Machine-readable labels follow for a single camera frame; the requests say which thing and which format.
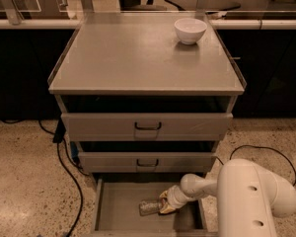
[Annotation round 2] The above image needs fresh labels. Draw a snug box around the white ceramic bowl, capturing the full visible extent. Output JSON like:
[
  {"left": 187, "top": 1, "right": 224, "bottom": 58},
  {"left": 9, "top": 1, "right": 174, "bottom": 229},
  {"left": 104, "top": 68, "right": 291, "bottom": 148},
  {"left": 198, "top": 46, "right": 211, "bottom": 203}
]
[{"left": 174, "top": 18, "right": 207, "bottom": 44}]

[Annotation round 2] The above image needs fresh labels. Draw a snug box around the black power adapter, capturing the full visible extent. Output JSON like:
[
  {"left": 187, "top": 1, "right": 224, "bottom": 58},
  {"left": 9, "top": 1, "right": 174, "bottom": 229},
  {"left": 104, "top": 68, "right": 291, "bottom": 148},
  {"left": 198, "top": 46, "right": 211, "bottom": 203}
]
[{"left": 52, "top": 118, "right": 66, "bottom": 143}]

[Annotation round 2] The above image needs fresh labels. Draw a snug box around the clear plastic water bottle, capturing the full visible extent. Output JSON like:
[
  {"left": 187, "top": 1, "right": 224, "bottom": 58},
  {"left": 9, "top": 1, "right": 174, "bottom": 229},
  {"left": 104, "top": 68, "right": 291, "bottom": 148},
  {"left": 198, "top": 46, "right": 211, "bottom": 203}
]
[{"left": 139, "top": 198, "right": 164, "bottom": 216}]

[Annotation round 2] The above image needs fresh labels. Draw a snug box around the top grey drawer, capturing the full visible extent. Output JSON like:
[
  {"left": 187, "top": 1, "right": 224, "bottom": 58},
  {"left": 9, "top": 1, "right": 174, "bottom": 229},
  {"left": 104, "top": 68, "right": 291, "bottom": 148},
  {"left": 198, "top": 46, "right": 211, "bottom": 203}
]
[{"left": 61, "top": 113, "right": 233, "bottom": 141}]

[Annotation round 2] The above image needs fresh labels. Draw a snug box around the black cable left floor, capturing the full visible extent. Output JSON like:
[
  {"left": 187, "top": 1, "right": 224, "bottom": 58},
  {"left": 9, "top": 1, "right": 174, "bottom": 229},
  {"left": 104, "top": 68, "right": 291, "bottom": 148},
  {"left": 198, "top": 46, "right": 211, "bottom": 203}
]
[{"left": 0, "top": 118, "right": 90, "bottom": 237}]

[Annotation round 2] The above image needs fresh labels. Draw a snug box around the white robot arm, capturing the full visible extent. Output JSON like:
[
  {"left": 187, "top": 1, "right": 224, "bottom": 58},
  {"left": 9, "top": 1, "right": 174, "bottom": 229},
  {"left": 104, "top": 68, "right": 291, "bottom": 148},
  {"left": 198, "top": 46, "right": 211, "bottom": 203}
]
[{"left": 160, "top": 159, "right": 296, "bottom": 237}]

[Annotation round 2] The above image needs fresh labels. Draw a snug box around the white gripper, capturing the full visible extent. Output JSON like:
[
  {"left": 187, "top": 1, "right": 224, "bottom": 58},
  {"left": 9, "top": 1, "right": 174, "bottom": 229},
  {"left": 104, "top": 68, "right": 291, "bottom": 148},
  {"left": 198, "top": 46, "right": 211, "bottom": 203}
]
[{"left": 159, "top": 185, "right": 195, "bottom": 214}]

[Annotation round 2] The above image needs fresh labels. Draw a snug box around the grey drawer cabinet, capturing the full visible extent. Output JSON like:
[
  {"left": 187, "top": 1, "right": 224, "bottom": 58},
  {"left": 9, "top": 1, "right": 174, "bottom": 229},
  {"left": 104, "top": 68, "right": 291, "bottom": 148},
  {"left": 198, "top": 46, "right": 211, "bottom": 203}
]
[{"left": 47, "top": 11, "right": 248, "bottom": 237}]

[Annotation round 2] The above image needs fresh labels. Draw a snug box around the middle grey drawer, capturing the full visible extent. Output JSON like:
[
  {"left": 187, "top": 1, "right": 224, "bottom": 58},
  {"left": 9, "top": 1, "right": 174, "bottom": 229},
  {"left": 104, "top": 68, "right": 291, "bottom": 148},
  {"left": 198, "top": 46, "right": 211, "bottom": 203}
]
[{"left": 79, "top": 152, "right": 215, "bottom": 173}]

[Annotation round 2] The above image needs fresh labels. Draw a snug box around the white horizontal rail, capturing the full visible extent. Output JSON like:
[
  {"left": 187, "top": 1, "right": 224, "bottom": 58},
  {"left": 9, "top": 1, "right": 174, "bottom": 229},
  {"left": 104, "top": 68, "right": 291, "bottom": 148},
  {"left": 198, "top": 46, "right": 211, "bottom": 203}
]
[{"left": 0, "top": 20, "right": 296, "bottom": 30}]

